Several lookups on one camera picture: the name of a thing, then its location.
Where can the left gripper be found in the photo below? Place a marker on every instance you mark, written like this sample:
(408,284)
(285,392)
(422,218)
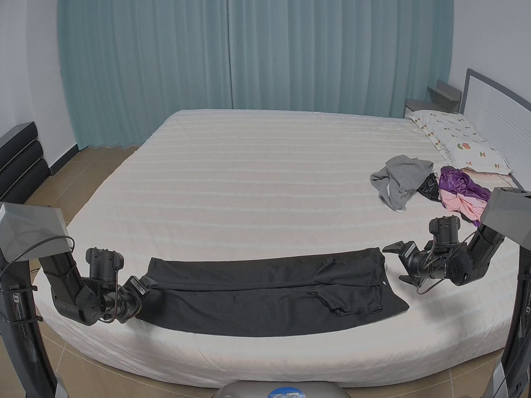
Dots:
(139,289)

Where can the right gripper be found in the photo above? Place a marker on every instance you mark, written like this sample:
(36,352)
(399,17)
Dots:
(415,259)

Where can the black T-shirt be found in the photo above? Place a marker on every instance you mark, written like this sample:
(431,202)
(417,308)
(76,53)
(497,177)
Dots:
(257,301)

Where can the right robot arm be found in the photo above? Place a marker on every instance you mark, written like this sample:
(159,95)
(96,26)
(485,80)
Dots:
(477,255)

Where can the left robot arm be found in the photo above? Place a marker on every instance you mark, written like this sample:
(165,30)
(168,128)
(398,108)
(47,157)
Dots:
(66,280)

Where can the bed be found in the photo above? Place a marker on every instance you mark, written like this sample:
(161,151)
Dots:
(249,180)

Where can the black shiny garment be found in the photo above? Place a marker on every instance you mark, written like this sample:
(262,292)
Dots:
(429,189)

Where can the pink garment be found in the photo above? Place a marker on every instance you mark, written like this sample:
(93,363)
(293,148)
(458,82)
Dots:
(460,205)

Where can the grey garment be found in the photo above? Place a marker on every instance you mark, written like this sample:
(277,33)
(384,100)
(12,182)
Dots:
(402,176)

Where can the purple garment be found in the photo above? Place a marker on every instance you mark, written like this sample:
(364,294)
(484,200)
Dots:
(460,183)

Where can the white printed pillow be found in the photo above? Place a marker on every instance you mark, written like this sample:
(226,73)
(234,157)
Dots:
(456,139)

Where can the black chest of drawers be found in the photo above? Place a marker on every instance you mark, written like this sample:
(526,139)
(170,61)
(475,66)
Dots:
(20,160)

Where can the grey bedside table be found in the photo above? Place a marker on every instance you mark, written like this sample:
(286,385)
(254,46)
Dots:
(446,93)

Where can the blue-green curtain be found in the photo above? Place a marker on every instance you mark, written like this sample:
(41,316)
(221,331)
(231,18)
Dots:
(145,56)
(332,39)

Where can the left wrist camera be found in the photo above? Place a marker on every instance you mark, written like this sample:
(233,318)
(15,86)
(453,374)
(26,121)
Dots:
(103,263)

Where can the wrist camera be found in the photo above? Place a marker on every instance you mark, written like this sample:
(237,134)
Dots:
(446,230)
(103,263)

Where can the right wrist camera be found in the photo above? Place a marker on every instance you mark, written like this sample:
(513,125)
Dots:
(446,230)

